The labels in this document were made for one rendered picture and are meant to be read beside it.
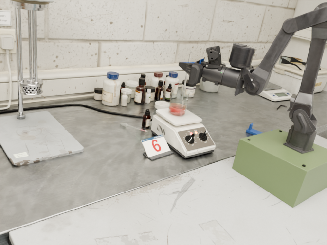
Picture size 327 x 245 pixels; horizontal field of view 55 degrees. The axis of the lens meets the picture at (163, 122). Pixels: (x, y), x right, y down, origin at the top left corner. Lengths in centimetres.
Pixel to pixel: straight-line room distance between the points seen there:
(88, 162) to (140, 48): 75
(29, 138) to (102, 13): 62
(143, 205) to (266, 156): 37
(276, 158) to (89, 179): 49
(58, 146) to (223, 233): 52
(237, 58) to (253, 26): 114
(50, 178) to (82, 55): 67
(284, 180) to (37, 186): 63
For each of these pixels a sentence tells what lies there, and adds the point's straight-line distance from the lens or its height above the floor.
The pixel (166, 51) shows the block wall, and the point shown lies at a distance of 162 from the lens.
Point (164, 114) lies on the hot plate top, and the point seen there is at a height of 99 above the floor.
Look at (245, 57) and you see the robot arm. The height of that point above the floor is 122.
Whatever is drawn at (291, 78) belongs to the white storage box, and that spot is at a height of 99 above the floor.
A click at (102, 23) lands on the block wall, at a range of 139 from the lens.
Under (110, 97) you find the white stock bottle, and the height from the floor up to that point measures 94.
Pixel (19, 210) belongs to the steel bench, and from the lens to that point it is 77.
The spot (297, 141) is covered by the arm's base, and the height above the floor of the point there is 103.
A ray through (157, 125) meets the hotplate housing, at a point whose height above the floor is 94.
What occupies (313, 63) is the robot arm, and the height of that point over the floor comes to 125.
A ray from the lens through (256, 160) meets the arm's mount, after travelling 94.
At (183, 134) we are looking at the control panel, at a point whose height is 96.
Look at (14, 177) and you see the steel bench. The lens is 87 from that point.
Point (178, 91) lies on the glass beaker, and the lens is 109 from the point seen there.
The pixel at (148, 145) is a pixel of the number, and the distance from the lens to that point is 98.
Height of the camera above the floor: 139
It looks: 24 degrees down
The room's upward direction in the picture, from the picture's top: 9 degrees clockwise
